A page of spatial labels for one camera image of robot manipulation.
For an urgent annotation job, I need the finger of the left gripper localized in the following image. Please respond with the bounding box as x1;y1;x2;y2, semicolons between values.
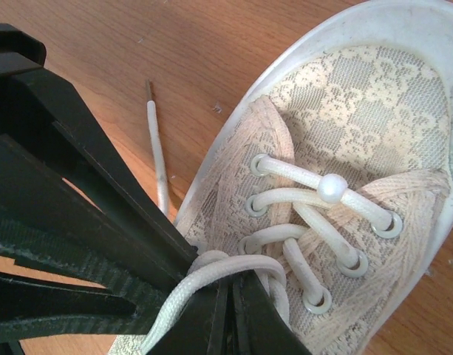
0;69;196;281
0;210;186;341

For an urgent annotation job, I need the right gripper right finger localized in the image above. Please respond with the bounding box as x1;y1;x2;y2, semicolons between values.
231;271;309;355

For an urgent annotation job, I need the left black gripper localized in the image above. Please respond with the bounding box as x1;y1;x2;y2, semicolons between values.
0;23;47;77

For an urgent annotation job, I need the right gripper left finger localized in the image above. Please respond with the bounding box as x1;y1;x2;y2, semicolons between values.
149;278;229;355

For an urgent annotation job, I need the white shoelace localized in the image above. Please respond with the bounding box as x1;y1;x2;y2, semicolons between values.
139;79;403;355

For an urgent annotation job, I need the beige lace sneaker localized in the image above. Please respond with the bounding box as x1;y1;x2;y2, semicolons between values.
174;1;453;354

